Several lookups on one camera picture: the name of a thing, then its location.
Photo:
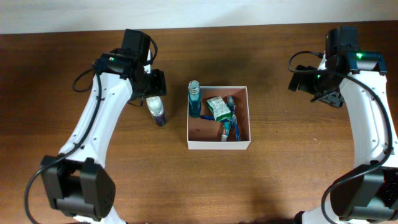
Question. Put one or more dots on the white cardboard box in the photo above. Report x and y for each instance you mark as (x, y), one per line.
(203, 134)

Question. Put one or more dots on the blue white toothbrush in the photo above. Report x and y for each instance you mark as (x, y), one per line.
(231, 105)

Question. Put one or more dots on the green white soap packet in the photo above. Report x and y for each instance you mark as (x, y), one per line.
(219, 108)

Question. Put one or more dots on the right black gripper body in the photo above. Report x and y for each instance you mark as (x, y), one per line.
(324, 86)

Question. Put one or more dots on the teal toothpaste tube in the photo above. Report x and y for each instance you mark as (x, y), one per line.
(225, 132)

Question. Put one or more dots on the blue disposable razor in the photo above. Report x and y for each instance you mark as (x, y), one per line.
(207, 117)

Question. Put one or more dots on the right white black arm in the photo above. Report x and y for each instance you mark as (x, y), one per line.
(348, 76)

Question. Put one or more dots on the clear foam soap bottle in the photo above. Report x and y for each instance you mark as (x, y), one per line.
(156, 110)

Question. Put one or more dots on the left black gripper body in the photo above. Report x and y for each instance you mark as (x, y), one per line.
(154, 84)

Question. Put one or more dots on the teal mouthwash bottle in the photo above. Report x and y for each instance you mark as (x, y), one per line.
(194, 99)

